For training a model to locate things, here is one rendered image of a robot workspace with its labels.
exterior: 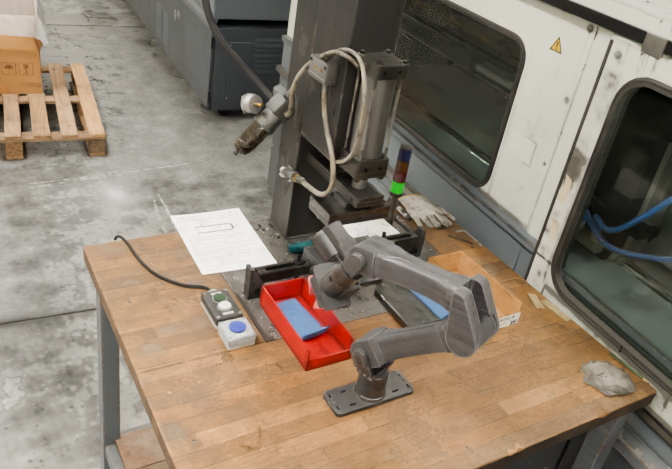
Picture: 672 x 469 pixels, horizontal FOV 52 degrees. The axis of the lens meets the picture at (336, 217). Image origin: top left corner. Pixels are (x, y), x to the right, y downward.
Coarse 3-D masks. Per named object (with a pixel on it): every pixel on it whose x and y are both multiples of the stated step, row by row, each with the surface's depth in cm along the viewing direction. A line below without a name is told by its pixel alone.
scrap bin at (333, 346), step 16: (272, 288) 168; (288, 288) 171; (304, 288) 172; (272, 304) 162; (304, 304) 172; (272, 320) 164; (288, 320) 157; (320, 320) 167; (336, 320) 160; (288, 336) 157; (320, 336) 162; (336, 336) 161; (352, 336) 155; (304, 352) 151; (320, 352) 157; (336, 352) 154; (304, 368) 152
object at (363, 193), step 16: (320, 160) 183; (336, 176) 173; (336, 192) 172; (352, 192) 167; (368, 192) 169; (320, 208) 168; (336, 208) 168; (352, 208) 169; (368, 208) 170; (384, 208) 173
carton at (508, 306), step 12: (456, 252) 192; (444, 264) 192; (456, 264) 195; (468, 264) 191; (468, 276) 192; (492, 276) 184; (492, 288) 184; (504, 288) 180; (504, 300) 181; (516, 300) 177; (504, 312) 181; (516, 312) 177; (504, 324) 177
